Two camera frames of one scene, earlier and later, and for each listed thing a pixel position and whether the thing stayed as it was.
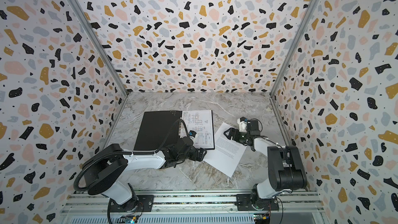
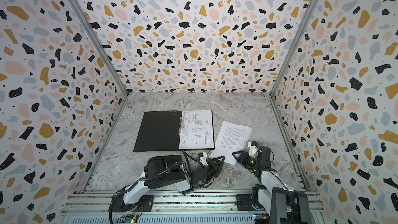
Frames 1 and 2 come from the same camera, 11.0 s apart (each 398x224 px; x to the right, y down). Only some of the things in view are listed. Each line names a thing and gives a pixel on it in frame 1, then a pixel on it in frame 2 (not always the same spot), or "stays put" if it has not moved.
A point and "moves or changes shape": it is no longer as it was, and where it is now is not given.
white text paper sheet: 227,152 moves or changes shape
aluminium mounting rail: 298,203 stays put
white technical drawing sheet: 199,123 stays put
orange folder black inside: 154,126 stays put
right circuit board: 261,219 stays put
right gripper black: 238,135 -> 245,157
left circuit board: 128,219 stays put
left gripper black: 201,155 -> 213,167
